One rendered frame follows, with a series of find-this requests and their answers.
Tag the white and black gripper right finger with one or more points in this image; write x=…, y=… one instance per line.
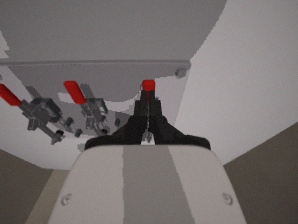
x=164, y=133

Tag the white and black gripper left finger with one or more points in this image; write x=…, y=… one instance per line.
x=129, y=134

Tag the grey fixture plate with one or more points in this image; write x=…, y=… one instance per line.
x=118, y=82

